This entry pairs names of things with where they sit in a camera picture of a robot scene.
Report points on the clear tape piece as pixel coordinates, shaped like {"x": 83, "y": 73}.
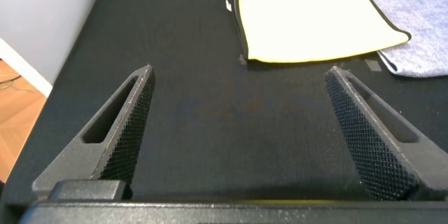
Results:
{"x": 372, "y": 64}
{"x": 242, "y": 59}

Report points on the grey towel with orange marks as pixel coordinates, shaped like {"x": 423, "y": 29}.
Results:
{"x": 420, "y": 14}

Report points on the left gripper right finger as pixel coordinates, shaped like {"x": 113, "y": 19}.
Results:
{"x": 378, "y": 147}

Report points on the yellow microfibre towel black edge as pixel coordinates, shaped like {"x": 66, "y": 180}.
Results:
{"x": 315, "y": 17}

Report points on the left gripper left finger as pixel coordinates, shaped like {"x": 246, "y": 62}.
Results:
{"x": 115, "y": 140}

